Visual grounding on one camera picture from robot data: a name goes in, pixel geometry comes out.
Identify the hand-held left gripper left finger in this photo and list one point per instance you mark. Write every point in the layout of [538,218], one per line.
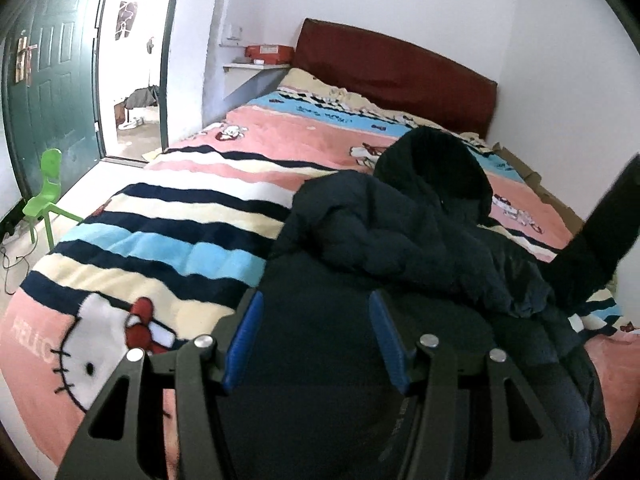
[244,340]

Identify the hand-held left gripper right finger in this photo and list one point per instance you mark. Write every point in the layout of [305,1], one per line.
[389,340]

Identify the black puffer jacket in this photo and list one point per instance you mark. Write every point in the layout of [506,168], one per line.
[400,240]

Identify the grey clothes pile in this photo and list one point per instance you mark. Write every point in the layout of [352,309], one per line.
[141,96]

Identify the striped cartoon printed blanket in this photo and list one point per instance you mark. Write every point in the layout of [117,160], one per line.
[165,230]

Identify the flattened cardboard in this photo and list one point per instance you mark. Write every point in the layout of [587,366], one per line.
[537,177]

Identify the green plastic chair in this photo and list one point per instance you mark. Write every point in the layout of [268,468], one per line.
[47,195]

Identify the white shoes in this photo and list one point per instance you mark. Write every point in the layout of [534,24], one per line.
[131,122]

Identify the dark red headboard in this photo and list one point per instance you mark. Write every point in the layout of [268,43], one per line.
[395,67]

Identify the red box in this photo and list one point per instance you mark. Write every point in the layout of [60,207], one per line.
[268,53]

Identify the green door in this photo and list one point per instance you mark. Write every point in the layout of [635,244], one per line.
[52,70]

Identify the white wall shelf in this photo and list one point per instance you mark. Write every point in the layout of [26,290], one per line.
[255,66]

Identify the white wall switch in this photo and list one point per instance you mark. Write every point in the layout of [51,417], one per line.
[233,33]

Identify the wall poster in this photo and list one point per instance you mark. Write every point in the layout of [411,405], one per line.
[127,20]

